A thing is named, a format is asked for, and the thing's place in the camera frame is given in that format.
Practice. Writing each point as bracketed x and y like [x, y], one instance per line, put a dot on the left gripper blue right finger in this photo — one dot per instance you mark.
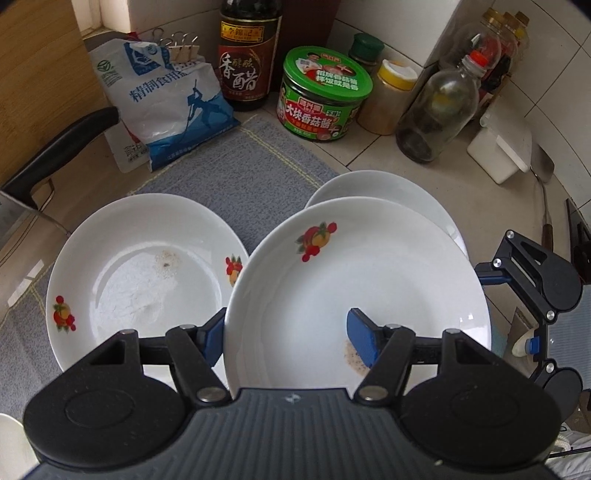
[387, 352]

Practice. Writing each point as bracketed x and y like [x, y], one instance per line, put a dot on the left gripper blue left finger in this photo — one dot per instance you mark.
[193, 352]

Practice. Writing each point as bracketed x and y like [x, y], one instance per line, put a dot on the white plate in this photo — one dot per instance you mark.
[147, 262]
[394, 188]
[285, 326]

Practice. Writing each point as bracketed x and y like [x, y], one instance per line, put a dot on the white bowl pink flowers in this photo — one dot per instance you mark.
[17, 457]

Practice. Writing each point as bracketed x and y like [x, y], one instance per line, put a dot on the white plastic seasoning box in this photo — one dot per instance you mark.
[502, 147]

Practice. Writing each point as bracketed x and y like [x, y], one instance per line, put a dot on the grey checked cloth mat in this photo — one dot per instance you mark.
[254, 177]

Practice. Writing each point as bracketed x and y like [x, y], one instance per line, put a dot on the clear glass bottle red cap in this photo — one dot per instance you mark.
[443, 108]

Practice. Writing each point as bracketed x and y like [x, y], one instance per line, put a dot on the yellow lid spice jar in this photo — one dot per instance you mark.
[392, 85]

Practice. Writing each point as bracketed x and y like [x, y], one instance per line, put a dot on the white blue salt bag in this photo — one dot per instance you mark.
[171, 108]

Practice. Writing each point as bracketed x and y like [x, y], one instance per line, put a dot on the green lid sauce jar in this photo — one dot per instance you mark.
[321, 93]

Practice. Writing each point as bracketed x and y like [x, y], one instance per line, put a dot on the green lid dark jar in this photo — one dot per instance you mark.
[366, 50]

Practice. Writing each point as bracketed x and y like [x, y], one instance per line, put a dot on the binder clips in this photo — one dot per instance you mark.
[182, 46]

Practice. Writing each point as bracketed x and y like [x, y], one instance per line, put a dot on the bamboo cutting board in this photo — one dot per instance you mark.
[47, 81]

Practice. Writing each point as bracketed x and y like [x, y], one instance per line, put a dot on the dark vinegar bottle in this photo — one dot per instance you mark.
[246, 49]

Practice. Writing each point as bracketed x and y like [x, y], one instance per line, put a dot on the metal spatula wooden handle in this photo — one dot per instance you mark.
[542, 167]

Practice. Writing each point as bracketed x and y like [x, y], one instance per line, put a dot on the santoku knife black handle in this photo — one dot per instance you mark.
[17, 204]

